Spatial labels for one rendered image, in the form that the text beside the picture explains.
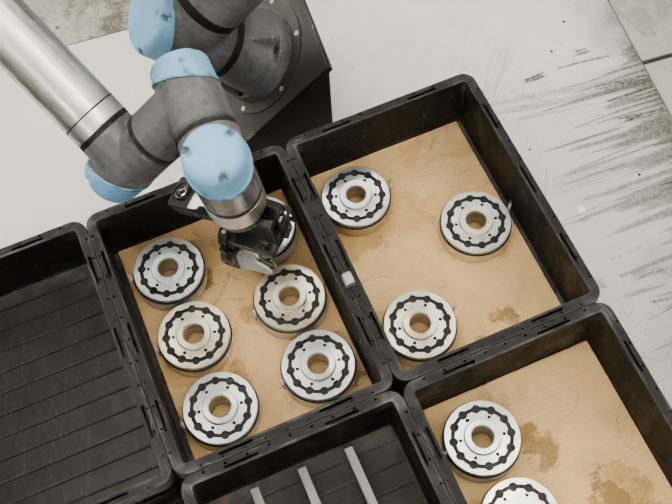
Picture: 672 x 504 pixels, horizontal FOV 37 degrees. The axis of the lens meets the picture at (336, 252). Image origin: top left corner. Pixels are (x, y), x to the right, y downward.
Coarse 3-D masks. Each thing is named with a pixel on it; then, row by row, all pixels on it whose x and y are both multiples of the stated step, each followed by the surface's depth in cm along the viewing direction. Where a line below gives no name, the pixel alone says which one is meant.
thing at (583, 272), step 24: (408, 96) 147; (480, 96) 146; (360, 120) 145; (288, 144) 144; (504, 144) 143; (312, 192) 142; (552, 216) 137; (336, 240) 137; (576, 264) 134; (360, 288) 134; (384, 336) 131; (504, 336) 130; (432, 360) 129; (456, 360) 129
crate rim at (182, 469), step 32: (256, 160) 143; (288, 160) 143; (160, 192) 141; (96, 224) 139; (320, 224) 138; (128, 320) 133; (384, 384) 128; (160, 416) 128; (320, 416) 126; (224, 448) 125
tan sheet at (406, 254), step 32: (448, 128) 156; (384, 160) 154; (416, 160) 153; (448, 160) 153; (320, 192) 152; (416, 192) 151; (448, 192) 151; (384, 224) 149; (416, 224) 149; (512, 224) 148; (352, 256) 147; (384, 256) 147; (416, 256) 146; (448, 256) 146; (512, 256) 146; (384, 288) 144; (416, 288) 144; (448, 288) 144; (480, 288) 144; (512, 288) 144; (544, 288) 144; (480, 320) 142; (512, 320) 142
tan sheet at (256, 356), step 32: (192, 224) 150; (128, 256) 148; (288, 256) 147; (224, 288) 145; (160, 320) 144; (256, 352) 141; (192, 384) 139; (256, 384) 139; (288, 416) 137; (192, 448) 135
